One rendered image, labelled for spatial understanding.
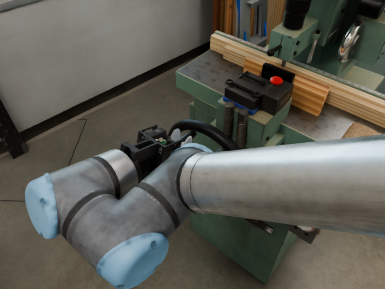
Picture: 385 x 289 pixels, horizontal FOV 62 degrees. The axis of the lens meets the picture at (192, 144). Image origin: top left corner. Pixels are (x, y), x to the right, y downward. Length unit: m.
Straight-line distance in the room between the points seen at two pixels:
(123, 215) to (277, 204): 0.21
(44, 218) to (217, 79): 0.67
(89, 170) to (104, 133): 1.65
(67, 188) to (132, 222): 0.11
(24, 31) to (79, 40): 0.31
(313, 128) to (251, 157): 0.54
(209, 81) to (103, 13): 1.26
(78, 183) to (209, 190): 0.20
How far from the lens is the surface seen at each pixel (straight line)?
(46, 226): 0.51
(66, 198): 0.50
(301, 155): 0.32
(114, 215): 0.46
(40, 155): 2.18
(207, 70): 1.04
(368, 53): 1.06
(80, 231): 0.47
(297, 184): 0.31
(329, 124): 0.91
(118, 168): 0.55
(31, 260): 1.78
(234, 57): 1.07
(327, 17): 0.99
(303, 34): 0.94
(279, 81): 0.80
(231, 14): 2.49
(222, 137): 0.74
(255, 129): 0.79
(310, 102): 0.91
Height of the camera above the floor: 1.47
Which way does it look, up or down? 46 degrees down
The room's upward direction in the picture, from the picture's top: straight up
